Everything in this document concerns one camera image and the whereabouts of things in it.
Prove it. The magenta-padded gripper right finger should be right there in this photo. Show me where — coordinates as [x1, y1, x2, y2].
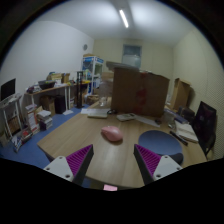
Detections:
[133, 143, 184, 186]

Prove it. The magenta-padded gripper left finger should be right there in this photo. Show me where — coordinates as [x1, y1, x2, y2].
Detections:
[43, 143, 95, 187]

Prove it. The pink computer mouse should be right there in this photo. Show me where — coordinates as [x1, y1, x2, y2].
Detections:
[100, 125, 124, 143]

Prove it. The round blue mouse pad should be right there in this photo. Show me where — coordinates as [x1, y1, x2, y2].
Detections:
[137, 129, 185, 165]

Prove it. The black marker pen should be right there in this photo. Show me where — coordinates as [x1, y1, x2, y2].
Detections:
[169, 130, 189, 146]

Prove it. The long white paper sheet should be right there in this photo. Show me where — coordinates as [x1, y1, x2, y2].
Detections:
[132, 114, 161, 129]

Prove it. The thick white book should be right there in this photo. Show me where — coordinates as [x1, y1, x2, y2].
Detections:
[174, 120, 200, 144]

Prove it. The blue book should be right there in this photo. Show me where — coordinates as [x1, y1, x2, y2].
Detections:
[164, 107, 190, 125]

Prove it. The stack of books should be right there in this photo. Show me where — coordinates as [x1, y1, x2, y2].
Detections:
[35, 109, 54, 132]

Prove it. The black office chair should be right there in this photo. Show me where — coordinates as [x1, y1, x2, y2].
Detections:
[192, 100, 218, 158]

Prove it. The large brown cardboard box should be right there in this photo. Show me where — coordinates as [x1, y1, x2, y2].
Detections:
[110, 66, 171, 118]

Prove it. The tall open cardboard box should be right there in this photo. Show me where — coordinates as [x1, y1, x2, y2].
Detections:
[170, 77, 193, 111]

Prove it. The wooden side desk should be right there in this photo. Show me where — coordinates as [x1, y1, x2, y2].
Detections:
[24, 79, 92, 116]

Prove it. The white shelf unit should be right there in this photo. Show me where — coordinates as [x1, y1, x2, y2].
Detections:
[0, 93, 25, 149]

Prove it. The blue and white display cabinet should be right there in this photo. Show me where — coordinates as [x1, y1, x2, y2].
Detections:
[81, 54, 105, 95]

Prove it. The black monitor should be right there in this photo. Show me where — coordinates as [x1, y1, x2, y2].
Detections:
[0, 77, 17, 102]

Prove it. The ceiling light tube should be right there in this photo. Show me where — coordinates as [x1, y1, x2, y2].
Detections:
[118, 8, 130, 29]

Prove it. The window with grey frame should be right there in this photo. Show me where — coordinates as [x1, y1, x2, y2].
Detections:
[121, 44, 143, 69]

